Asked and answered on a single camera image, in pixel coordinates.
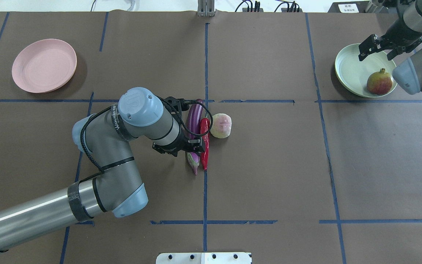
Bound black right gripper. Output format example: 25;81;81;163
358;18;422;62

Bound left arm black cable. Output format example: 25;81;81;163
80;96;214;176

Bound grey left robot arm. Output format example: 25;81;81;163
0;87;207;254

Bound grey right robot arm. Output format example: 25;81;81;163
358;0;422;95

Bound red chili pepper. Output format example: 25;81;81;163
199;117;210;171

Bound aluminium frame post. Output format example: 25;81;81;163
197;0;216;17

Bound light green plate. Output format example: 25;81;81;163
334;43;397;98

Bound pale green pink peach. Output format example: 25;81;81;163
210;113;232;139

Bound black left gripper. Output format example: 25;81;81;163
152;96;206;157

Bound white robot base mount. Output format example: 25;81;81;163
156;252;253;264

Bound purple eggplant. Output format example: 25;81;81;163
186;104;203;176

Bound black power strip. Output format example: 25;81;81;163
234;0;303;13

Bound pink plate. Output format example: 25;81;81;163
11;38;77;94

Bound grey box with label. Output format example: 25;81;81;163
328;0;370;13

